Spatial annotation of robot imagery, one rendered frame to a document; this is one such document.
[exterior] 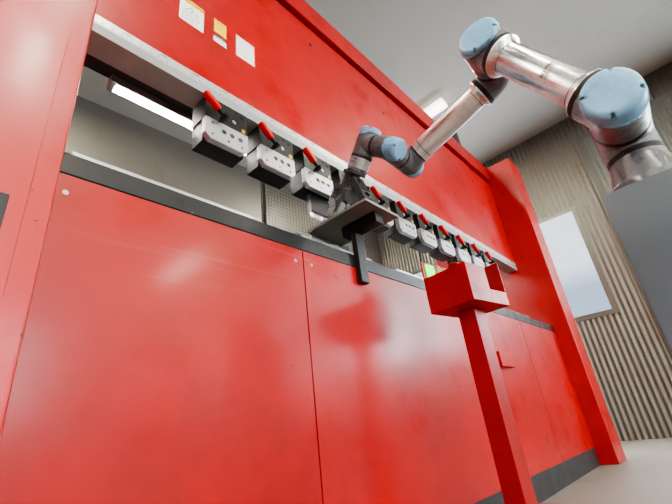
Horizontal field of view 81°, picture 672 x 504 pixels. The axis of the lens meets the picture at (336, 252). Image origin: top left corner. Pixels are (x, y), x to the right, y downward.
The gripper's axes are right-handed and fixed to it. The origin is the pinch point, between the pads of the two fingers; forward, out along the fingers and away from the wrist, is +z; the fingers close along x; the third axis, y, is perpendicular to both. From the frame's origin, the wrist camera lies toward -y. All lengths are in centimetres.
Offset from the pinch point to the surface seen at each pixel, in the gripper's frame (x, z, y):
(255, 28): 30, -61, 55
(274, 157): 24.0, -14.5, 17.1
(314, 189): 5.7, -9.2, 14.8
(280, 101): 20, -36, 36
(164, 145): -18, -8, 345
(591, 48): -300, -235, 99
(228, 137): 42.4, -14.5, 13.8
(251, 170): 30.4, -7.6, 17.2
